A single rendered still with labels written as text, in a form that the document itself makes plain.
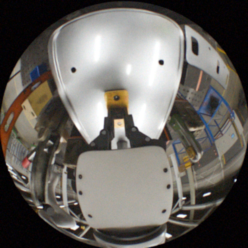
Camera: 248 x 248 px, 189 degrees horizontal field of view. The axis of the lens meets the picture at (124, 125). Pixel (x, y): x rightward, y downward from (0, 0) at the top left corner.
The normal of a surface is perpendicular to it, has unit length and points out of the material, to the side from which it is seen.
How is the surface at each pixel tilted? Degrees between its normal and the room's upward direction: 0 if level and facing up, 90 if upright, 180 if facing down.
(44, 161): 81
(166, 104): 0
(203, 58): 0
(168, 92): 0
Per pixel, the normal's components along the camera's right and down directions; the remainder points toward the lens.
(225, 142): -0.99, 0.01
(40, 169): 1.00, 0.03
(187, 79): 0.08, 0.75
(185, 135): -0.96, 0.25
